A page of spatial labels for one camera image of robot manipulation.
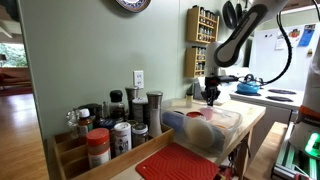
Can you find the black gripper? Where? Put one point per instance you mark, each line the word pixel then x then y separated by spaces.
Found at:
pixel 211 86

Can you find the blue plastic bowl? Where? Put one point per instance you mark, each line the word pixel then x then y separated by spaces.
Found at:
pixel 173 122

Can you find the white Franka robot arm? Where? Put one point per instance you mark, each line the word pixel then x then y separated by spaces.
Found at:
pixel 233 46

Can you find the clear plastic container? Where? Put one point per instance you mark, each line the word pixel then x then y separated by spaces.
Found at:
pixel 200 133

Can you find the pink plastic cup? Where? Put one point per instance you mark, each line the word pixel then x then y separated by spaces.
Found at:
pixel 206 113

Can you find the red plastic cup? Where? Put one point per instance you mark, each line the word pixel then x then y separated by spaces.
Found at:
pixel 194 114

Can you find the small glass jar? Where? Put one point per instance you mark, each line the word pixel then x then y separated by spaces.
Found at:
pixel 189 100

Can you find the black stove burner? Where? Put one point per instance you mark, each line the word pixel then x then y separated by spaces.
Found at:
pixel 282 91
pixel 248 94
pixel 279 98

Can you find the blue kettle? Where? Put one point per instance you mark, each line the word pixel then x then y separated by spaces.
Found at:
pixel 248 87

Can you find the wooden spice rack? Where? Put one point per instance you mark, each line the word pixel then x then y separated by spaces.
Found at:
pixel 201 25
pixel 195 61

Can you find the white electric stove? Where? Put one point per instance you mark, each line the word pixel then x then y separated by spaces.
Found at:
pixel 266 100

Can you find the tall steel pepper mill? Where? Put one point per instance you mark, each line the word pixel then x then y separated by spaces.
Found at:
pixel 155 113

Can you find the white refrigerator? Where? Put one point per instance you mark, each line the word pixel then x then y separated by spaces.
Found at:
pixel 266 60

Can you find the red silicone trivet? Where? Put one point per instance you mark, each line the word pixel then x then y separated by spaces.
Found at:
pixel 176 163

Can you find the grey tin white lid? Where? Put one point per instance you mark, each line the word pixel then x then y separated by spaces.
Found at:
pixel 140 110

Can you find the red hanging cloth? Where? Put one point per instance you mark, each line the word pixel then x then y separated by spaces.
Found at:
pixel 226 171

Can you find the dark-lid glass jar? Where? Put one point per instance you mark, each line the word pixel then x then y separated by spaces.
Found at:
pixel 139 135

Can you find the steel salt mill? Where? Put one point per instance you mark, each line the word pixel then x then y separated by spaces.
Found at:
pixel 131 100

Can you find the black hanging pan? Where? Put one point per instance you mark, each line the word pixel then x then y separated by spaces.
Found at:
pixel 239 10
pixel 230 15

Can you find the white paper sheet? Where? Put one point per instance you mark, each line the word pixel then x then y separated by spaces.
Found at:
pixel 281 41

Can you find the black-cap glass bottle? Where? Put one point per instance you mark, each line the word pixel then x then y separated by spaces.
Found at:
pixel 117 105

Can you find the white printed shaker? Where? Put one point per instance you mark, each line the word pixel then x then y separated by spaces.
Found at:
pixel 122 140

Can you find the red fridge magnet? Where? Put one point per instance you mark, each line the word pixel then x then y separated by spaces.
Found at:
pixel 294 33

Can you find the blue-lid jar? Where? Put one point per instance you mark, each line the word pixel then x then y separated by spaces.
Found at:
pixel 106 124

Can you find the blue paper sheet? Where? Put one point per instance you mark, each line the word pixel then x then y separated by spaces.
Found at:
pixel 306 35

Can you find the black-lid dark jar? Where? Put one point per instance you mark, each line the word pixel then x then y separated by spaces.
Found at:
pixel 91 110

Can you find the red-lid spice jar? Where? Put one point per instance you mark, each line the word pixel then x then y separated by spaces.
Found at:
pixel 98 148

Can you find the brown bottle white cap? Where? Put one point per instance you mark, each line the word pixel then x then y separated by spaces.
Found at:
pixel 85 123

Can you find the clear glass bottle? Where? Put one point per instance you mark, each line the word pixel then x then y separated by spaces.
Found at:
pixel 72 124

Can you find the wooden spice tray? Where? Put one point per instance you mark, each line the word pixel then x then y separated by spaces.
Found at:
pixel 76 163

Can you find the brown sofa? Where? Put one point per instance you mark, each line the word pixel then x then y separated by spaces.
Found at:
pixel 15 76

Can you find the white wall outlet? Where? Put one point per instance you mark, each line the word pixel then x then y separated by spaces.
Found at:
pixel 138 79

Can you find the metal robot stand frame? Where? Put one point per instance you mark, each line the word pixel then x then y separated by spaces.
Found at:
pixel 293 160

